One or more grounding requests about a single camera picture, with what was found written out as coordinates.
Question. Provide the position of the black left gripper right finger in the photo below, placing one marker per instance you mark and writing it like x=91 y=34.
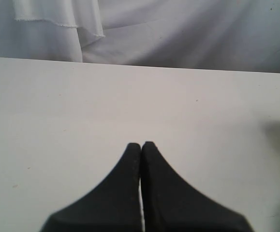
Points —
x=172 y=205

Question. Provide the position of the white fabric backdrop curtain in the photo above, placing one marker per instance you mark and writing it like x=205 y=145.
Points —
x=240 y=35

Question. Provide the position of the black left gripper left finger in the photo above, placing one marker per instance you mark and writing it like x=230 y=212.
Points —
x=112 y=206

